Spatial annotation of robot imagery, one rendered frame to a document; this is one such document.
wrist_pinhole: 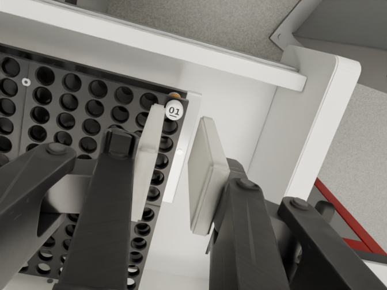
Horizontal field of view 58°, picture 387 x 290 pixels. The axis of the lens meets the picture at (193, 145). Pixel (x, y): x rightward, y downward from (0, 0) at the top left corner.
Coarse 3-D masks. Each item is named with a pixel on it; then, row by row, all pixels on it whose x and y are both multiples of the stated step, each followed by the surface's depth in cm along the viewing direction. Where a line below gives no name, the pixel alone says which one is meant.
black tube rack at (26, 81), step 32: (0, 64) 23; (32, 64) 23; (64, 64) 26; (0, 96) 24; (32, 96) 24; (64, 96) 27; (96, 96) 25; (128, 96) 27; (160, 96) 25; (0, 128) 25; (32, 128) 26; (64, 128) 25; (96, 128) 29; (128, 128) 25; (0, 160) 29; (160, 160) 30; (64, 224) 28; (32, 256) 29; (64, 256) 32
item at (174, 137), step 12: (168, 96) 25; (180, 120) 25; (168, 132) 26; (180, 132) 26; (168, 156) 26; (156, 168) 27; (168, 168) 27; (156, 204) 28; (144, 216) 29; (156, 216) 28; (132, 228) 28; (144, 252) 29; (132, 264) 29; (144, 264) 30; (132, 276) 30; (132, 288) 30
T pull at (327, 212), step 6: (318, 204) 28; (324, 204) 28; (330, 204) 28; (318, 210) 28; (324, 210) 27; (330, 210) 27; (324, 216) 28; (330, 216) 28; (300, 252) 29; (300, 258) 29
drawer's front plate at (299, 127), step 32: (288, 64) 30; (320, 64) 24; (352, 64) 22; (288, 96) 28; (320, 96) 23; (288, 128) 27; (320, 128) 23; (256, 160) 32; (288, 160) 26; (320, 160) 24; (288, 192) 25
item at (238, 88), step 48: (0, 0) 22; (48, 0) 25; (48, 48) 29; (96, 48) 29; (144, 48) 24; (192, 48) 24; (240, 96) 32; (192, 144) 33; (240, 144) 33; (192, 240) 37; (48, 288) 32; (144, 288) 35; (192, 288) 37
